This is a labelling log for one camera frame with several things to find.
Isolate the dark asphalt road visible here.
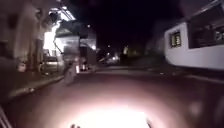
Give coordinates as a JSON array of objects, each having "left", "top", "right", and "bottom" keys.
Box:
[{"left": 0, "top": 68, "right": 224, "bottom": 128}]

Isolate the brightly lit shop building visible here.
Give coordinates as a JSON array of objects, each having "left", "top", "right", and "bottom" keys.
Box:
[{"left": 42, "top": 4, "right": 98, "bottom": 69}]

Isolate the parked car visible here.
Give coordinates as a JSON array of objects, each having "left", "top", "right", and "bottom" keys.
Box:
[{"left": 38, "top": 55, "right": 66, "bottom": 76}]

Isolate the robot's own part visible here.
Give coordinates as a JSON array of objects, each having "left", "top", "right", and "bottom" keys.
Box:
[
  {"left": 145, "top": 120, "right": 154, "bottom": 128},
  {"left": 69, "top": 123, "right": 81, "bottom": 128}
]

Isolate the pale kerb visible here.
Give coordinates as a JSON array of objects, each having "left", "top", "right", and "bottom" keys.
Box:
[
  {"left": 182, "top": 73, "right": 224, "bottom": 85},
  {"left": 4, "top": 75, "right": 65, "bottom": 100}
]

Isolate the white building with dark windows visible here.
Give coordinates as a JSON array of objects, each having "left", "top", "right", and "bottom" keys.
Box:
[{"left": 163, "top": 1, "right": 224, "bottom": 72}]

